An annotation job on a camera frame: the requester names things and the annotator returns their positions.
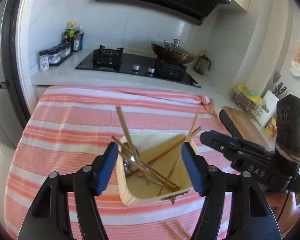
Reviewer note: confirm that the white knife block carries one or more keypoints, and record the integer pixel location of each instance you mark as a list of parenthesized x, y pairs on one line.
[(270, 99)]

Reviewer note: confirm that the dark wok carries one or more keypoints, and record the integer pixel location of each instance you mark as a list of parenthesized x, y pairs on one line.
[(168, 56)]

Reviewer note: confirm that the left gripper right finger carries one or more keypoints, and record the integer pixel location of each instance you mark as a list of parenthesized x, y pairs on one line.
[(250, 215)]

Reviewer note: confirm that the metal spoon in holder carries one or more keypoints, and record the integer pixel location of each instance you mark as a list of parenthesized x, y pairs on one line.
[(128, 167)]

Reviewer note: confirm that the wooden cutting board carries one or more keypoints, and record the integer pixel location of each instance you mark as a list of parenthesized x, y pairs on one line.
[(245, 126)]

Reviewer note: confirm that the dark sauce bottle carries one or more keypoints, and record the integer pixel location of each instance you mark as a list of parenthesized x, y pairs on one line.
[(76, 41)]

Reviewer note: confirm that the blue label bottle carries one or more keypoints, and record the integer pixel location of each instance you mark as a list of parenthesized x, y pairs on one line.
[(81, 35)]

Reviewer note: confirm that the person's right hand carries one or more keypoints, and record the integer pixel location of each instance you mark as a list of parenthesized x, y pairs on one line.
[(286, 216)]

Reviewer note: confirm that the black gas cooktop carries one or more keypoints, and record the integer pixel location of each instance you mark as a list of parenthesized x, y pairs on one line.
[(116, 61)]

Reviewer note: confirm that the wire basket with bags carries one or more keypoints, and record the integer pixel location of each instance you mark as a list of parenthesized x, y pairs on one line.
[(248, 101)]

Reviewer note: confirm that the black cutting board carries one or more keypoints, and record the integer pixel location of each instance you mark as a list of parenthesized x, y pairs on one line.
[(229, 125)]

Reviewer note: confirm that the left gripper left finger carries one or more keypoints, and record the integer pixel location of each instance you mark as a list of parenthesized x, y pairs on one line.
[(48, 216)]

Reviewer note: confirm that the yellow snack packet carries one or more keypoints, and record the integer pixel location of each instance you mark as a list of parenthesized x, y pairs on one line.
[(271, 127)]

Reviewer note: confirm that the chopstick inside holder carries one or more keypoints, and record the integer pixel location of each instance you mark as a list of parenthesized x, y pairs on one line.
[(158, 151)]

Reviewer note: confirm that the cream utensil holder box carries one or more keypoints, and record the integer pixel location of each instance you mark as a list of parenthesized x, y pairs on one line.
[(167, 177)]

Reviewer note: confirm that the thin dark chopstick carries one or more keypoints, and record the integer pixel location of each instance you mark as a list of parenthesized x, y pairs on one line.
[(141, 168)]

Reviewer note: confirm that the silver refrigerator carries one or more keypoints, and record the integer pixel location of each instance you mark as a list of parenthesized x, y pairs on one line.
[(10, 126)]

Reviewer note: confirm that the wooden chopstick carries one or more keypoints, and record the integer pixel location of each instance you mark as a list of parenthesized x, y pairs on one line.
[(171, 231), (129, 139), (182, 229)]

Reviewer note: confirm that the green label oil bottle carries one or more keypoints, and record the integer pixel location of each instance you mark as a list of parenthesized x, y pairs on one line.
[(69, 32)]

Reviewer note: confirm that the white spice jar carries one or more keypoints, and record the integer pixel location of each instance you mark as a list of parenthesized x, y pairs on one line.
[(43, 60)]

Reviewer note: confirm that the pink striped table cloth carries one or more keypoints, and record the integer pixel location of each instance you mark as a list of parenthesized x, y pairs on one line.
[(70, 126)]

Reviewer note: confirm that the glass wok lid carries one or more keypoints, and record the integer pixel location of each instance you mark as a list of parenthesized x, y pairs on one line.
[(174, 47)]

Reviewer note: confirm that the dark glass pitcher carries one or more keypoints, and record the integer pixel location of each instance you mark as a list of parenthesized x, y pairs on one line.
[(202, 65)]

